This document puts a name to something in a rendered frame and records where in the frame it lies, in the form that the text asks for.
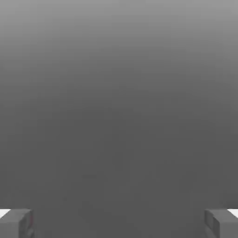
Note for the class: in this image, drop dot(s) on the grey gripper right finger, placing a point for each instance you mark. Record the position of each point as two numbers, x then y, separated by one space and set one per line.
225 225

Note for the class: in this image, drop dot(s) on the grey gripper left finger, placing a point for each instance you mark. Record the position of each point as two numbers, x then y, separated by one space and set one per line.
13 225

